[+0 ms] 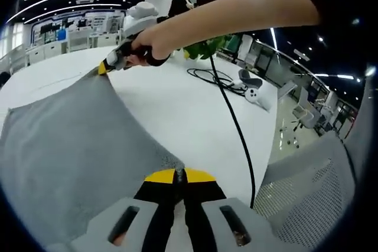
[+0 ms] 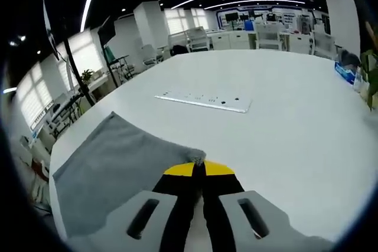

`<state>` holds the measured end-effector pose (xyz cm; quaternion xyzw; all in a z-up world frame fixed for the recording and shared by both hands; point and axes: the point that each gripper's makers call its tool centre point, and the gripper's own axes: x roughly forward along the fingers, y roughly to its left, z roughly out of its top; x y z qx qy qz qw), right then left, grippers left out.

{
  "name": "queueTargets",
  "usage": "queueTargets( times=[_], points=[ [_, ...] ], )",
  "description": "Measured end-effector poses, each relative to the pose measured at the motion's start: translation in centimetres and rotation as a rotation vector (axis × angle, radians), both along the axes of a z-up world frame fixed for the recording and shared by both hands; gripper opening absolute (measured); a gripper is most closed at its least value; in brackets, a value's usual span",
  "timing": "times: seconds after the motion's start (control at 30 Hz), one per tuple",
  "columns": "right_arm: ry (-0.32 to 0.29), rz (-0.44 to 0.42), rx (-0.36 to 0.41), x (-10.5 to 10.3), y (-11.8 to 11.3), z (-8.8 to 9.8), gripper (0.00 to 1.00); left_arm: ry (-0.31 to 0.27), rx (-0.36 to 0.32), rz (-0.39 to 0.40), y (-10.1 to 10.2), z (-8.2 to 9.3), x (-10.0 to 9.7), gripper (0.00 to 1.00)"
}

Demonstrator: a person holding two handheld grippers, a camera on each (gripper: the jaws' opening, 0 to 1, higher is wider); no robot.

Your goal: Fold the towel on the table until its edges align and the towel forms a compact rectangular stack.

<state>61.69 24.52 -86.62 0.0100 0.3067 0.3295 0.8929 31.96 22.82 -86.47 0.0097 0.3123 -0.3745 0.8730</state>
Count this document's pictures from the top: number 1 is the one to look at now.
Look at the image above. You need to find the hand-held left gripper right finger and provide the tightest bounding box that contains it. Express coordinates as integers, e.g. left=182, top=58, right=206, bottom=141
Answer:
left=183, top=168, right=285, bottom=252

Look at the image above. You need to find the coiled black cable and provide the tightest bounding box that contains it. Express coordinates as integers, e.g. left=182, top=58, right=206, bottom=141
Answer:
left=187, top=68, right=247, bottom=93

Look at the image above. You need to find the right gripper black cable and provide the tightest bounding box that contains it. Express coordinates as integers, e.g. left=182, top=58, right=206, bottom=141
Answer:
left=208, top=53, right=256, bottom=209

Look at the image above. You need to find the grey curved holder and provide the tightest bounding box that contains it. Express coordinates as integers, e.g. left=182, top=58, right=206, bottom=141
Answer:
left=238, top=68, right=263, bottom=88

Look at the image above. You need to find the white handheld controller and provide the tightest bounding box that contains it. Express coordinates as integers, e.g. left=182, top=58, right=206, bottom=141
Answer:
left=246, top=88, right=271, bottom=113

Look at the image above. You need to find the green potted plant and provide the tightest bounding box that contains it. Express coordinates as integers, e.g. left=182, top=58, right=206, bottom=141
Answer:
left=182, top=34, right=239, bottom=61

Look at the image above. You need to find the grey towel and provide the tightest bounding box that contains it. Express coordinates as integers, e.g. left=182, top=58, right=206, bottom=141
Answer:
left=0, top=70, right=190, bottom=243

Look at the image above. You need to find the grey mesh chair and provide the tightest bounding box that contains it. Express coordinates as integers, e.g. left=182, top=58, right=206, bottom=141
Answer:
left=253, top=129, right=360, bottom=248

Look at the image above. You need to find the white table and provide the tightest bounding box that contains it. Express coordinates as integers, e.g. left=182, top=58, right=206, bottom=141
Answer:
left=0, top=44, right=281, bottom=252

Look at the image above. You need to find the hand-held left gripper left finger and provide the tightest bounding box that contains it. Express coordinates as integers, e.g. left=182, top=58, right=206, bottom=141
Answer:
left=69, top=168, right=178, bottom=252

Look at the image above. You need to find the person's right hand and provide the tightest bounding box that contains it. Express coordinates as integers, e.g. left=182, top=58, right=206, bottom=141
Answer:
left=123, top=26, right=175, bottom=71

